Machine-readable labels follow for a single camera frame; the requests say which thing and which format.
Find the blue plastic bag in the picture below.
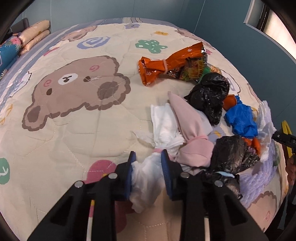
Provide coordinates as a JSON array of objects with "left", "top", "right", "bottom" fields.
[{"left": 224, "top": 95, "right": 258, "bottom": 139}]

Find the lilac foam net wrap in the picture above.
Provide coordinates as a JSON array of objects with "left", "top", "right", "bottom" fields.
[{"left": 239, "top": 140, "right": 280, "bottom": 209}]

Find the orange peel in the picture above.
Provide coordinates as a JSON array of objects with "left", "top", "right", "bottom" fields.
[{"left": 223, "top": 94, "right": 237, "bottom": 111}]

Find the yellow rim trash bin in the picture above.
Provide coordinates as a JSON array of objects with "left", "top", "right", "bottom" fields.
[{"left": 281, "top": 120, "right": 293, "bottom": 161}]

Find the right hand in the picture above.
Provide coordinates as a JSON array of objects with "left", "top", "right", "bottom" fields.
[{"left": 285, "top": 155, "right": 296, "bottom": 186}]

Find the white tissue pile right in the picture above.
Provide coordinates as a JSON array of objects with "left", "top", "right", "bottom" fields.
[{"left": 256, "top": 100, "right": 276, "bottom": 163}]

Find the pink cloth bundle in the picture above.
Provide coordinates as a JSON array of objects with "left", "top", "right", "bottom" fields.
[{"left": 168, "top": 92, "right": 214, "bottom": 168}]

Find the black plastic bag lower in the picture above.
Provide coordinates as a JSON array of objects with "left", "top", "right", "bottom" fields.
[{"left": 209, "top": 136, "right": 260, "bottom": 175}]

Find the black plastic bag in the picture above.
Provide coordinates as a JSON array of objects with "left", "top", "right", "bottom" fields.
[
  {"left": 184, "top": 72, "right": 230, "bottom": 126},
  {"left": 209, "top": 136, "right": 260, "bottom": 175}
]

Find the black plastic bag upper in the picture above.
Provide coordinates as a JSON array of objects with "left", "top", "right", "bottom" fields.
[{"left": 184, "top": 72, "right": 230, "bottom": 126}]

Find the cartoon bear quilt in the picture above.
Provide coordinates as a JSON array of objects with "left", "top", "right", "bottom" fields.
[{"left": 0, "top": 17, "right": 290, "bottom": 241}]

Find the orange snack wrapper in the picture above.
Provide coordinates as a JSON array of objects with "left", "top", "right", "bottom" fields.
[{"left": 138, "top": 42, "right": 207, "bottom": 86}]

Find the peach pillow stack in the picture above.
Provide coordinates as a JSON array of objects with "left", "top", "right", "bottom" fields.
[{"left": 18, "top": 20, "right": 50, "bottom": 55}]

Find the blue floral pillow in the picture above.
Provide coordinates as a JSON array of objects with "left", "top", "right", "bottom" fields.
[{"left": 0, "top": 35, "right": 22, "bottom": 78}]

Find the grey bed headboard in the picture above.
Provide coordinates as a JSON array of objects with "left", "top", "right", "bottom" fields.
[{"left": 10, "top": 18, "right": 30, "bottom": 34}]

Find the window frame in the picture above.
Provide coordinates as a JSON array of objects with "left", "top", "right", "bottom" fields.
[{"left": 244, "top": 0, "right": 295, "bottom": 61}]

